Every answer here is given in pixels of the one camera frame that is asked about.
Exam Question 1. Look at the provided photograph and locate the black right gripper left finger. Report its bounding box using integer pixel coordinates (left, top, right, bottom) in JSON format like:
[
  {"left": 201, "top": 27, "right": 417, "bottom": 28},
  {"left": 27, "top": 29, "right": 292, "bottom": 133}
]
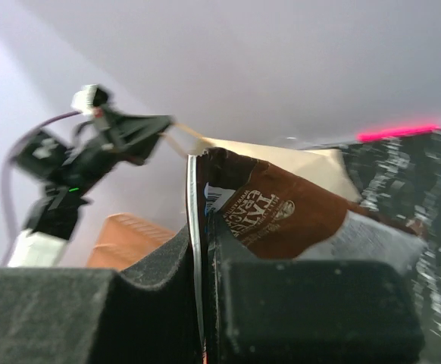
[{"left": 0, "top": 229, "right": 202, "bottom": 363}]

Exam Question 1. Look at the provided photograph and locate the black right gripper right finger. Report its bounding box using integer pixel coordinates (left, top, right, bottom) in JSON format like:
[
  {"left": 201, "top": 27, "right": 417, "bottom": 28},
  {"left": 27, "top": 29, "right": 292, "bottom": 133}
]
[{"left": 205, "top": 215, "right": 425, "bottom": 363}]

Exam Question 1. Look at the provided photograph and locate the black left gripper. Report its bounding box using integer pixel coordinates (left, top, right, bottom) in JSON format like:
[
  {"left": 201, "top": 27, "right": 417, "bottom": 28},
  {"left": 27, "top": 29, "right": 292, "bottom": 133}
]
[{"left": 60, "top": 106, "right": 174, "bottom": 182}]

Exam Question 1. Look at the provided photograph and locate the brown kettle chips bag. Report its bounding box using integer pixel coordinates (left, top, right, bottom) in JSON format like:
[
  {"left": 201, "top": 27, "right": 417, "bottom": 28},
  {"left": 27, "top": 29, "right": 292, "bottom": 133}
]
[{"left": 186, "top": 148, "right": 427, "bottom": 357}]

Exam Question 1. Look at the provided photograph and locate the brown paper bag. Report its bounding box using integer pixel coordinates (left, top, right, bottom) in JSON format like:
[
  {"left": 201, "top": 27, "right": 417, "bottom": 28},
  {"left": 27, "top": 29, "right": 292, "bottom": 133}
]
[{"left": 161, "top": 123, "right": 361, "bottom": 202}]

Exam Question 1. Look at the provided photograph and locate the orange plastic organizer basket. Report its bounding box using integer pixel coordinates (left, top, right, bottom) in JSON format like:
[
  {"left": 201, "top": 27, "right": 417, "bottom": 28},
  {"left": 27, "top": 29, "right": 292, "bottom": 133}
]
[{"left": 86, "top": 213, "right": 176, "bottom": 271}]

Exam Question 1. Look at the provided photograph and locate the pink marker pen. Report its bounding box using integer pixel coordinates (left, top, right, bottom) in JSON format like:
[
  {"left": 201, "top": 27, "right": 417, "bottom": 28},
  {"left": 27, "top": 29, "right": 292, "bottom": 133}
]
[{"left": 357, "top": 124, "right": 441, "bottom": 143}]

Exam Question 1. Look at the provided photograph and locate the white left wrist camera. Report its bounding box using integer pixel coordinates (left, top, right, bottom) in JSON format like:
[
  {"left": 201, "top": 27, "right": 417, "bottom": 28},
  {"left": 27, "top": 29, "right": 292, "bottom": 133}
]
[{"left": 70, "top": 84, "right": 110, "bottom": 116}]

